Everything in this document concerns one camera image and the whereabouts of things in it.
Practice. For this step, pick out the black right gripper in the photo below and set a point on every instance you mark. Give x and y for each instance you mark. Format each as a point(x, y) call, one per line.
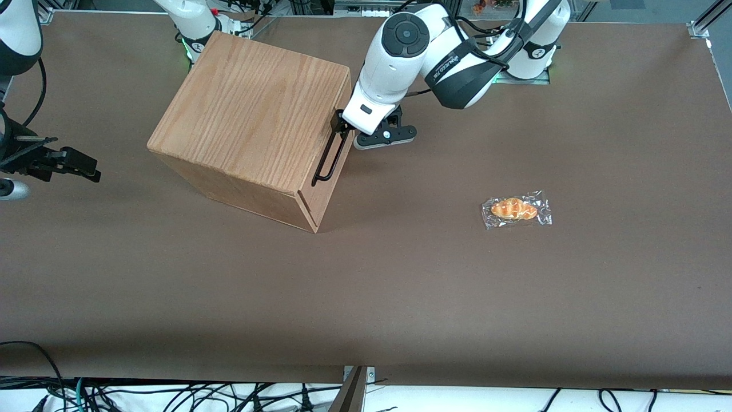
point(23, 155)

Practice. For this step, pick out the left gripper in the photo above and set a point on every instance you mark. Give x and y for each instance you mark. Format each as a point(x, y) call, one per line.
point(338, 122)

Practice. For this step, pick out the wooden drawer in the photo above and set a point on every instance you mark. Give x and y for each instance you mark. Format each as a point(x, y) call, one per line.
point(333, 155)

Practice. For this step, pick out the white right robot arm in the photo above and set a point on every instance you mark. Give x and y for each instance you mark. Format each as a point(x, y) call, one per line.
point(191, 23)

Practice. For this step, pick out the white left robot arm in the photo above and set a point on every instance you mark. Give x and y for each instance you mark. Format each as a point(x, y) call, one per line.
point(394, 63)

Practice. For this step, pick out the wooden drawer cabinet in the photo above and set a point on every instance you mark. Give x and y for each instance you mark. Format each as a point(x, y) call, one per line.
point(246, 114)

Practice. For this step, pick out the brown table cover mat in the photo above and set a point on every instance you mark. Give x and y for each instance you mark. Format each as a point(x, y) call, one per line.
point(400, 286)

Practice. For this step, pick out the small orange items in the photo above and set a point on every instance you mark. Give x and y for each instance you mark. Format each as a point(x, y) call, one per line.
point(492, 6)

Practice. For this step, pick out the bread roll in clear wrapper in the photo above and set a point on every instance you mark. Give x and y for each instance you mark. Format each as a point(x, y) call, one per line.
point(514, 209)

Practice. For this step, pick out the dark metal bar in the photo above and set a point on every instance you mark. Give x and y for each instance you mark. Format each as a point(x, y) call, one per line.
point(349, 397)

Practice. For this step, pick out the aluminium corner profile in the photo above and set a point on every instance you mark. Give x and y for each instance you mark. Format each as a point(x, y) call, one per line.
point(699, 28)

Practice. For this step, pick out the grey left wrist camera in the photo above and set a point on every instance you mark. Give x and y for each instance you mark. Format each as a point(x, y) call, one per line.
point(386, 137)

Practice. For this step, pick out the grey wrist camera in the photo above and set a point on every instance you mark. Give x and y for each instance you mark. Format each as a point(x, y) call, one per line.
point(11, 190)
point(386, 137)

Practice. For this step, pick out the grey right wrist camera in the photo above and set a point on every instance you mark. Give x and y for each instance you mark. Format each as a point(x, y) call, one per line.
point(11, 190)

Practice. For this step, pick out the aluminium frame profile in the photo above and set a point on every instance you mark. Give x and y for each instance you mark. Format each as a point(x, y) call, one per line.
point(366, 7)

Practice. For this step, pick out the small aluminium corner bracket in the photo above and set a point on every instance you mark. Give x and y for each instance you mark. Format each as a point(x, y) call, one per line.
point(46, 14)

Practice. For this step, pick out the silver metal clamp bracket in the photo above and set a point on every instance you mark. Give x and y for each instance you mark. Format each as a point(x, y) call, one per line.
point(370, 375)

